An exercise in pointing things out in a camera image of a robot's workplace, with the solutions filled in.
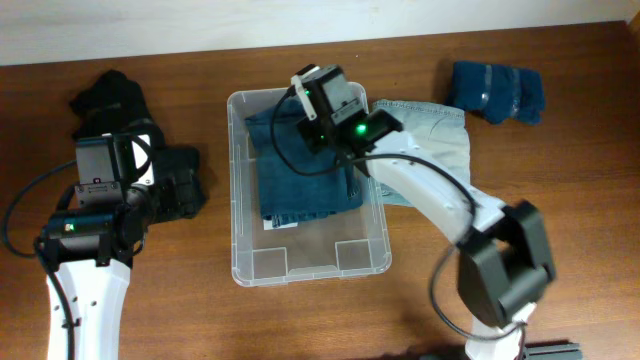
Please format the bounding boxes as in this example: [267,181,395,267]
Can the dark blue jeans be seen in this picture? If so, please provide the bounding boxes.
[245,99,363,225]

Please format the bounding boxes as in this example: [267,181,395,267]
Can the light blue jeans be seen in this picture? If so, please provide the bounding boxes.
[373,99,471,183]

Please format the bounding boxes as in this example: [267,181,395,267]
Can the teal taped cloth bundle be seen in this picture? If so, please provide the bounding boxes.
[445,61,546,125]

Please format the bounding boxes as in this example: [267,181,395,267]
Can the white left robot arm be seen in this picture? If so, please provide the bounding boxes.
[34,165,205,359]

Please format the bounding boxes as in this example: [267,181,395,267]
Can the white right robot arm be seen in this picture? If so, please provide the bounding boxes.
[298,110,556,359]

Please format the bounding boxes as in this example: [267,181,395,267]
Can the white label in bin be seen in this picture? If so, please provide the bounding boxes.
[263,220,298,231]

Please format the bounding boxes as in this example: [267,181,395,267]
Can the black folded garment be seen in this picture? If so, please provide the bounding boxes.
[69,70,206,210]

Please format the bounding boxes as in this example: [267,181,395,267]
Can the clear plastic storage bin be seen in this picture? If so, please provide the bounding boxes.
[227,88,392,287]

